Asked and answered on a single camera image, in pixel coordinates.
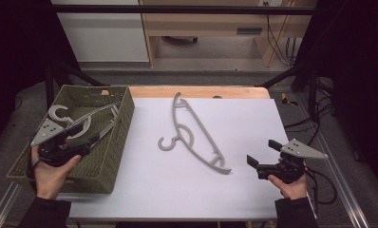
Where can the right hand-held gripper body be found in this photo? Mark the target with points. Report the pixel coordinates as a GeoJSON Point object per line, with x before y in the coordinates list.
{"type": "Point", "coordinates": [296, 148]}

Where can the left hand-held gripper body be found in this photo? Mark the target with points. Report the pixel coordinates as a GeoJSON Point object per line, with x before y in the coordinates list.
{"type": "Point", "coordinates": [49, 134]}

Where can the grey plastic hanger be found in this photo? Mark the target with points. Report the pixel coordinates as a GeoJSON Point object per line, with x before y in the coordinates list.
{"type": "Point", "coordinates": [88, 124]}
{"type": "Point", "coordinates": [223, 171]}
{"type": "Point", "coordinates": [50, 113]}

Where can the green woven basket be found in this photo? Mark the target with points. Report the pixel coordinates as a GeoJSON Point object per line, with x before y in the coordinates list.
{"type": "Point", "coordinates": [120, 148]}

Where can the person's right hand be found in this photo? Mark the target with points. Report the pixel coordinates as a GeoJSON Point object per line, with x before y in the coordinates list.
{"type": "Point", "coordinates": [293, 190]}

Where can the person's left hand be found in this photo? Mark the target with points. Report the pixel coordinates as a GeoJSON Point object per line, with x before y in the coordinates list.
{"type": "Point", "coordinates": [49, 183]}

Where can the yellow and black tool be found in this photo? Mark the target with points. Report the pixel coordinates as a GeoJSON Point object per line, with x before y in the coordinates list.
{"type": "Point", "coordinates": [287, 100]}

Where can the white table mat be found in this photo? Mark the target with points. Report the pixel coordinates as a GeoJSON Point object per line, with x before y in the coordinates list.
{"type": "Point", "coordinates": [152, 190]}

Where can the black curtain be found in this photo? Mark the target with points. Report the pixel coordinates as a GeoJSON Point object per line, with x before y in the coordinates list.
{"type": "Point", "coordinates": [13, 63]}
{"type": "Point", "coordinates": [361, 79]}

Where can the wooden table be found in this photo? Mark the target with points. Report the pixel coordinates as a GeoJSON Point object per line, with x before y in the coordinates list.
{"type": "Point", "coordinates": [196, 91]}

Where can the white cabinet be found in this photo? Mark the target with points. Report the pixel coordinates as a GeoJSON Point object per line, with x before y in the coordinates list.
{"type": "Point", "coordinates": [104, 34]}

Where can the light wooden desk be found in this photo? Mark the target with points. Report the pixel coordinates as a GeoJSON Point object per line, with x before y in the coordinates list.
{"type": "Point", "coordinates": [206, 23]}

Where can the black frame strut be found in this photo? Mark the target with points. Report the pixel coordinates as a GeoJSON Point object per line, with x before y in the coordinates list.
{"type": "Point", "coordinates": [49, 85]}
{"type": "Point", "coordinates": [313, 91]}

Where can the aluminium rail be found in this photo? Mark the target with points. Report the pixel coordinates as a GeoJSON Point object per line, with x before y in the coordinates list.
{"type": "Point", "coordinates": [2, 205]}
{"type": "Point", "coordinates": [342, 190]}

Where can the black horizontal frame bar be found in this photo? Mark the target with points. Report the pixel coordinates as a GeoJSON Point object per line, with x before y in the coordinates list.
{"type": "Point", "coordinates": [177, 9]}

